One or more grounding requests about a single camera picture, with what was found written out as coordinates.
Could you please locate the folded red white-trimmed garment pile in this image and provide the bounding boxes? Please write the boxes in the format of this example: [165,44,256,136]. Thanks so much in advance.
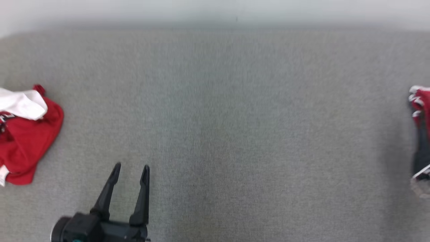
[408,85,430,182]

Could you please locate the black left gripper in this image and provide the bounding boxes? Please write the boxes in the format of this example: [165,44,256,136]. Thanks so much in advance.
[90,162,151,242]

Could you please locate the red jersey with white sleeves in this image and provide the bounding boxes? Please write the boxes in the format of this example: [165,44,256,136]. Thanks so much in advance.
[0,84,64,187]

